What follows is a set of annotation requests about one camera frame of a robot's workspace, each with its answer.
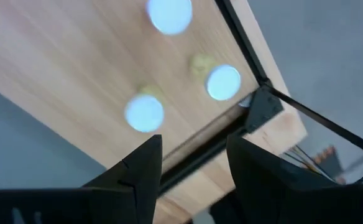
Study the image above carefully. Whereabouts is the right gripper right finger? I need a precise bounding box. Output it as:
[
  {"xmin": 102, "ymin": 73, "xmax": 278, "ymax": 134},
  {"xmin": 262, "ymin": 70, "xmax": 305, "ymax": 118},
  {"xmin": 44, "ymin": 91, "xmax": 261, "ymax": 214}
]
[{"xmin": 227, "ymin": 134, "xmax": 363, "ymax": 224}]

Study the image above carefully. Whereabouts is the black mat with orange stripes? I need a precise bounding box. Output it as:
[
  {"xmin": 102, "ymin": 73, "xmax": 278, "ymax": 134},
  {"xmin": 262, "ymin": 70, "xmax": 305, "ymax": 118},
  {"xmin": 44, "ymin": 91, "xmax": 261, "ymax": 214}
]
[{"xmin": 313, "ymin": 146, "xmax": 346, "ymax": 184}]

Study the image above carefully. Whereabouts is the tangle of floor cables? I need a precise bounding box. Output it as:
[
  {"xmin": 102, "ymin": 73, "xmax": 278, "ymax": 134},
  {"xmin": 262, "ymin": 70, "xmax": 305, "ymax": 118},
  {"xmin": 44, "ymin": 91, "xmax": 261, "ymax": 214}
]
[{"xmin": 282, "ymin": 144, "xmax": 334, "ymax": 181}]

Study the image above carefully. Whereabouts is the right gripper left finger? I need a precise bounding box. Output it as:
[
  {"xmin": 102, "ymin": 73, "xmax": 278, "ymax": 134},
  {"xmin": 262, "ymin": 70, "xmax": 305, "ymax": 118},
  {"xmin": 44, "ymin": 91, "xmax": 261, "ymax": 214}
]
[{"xmin": 81, "ymin": 134, "xmax": 163, "ymax": 224}]

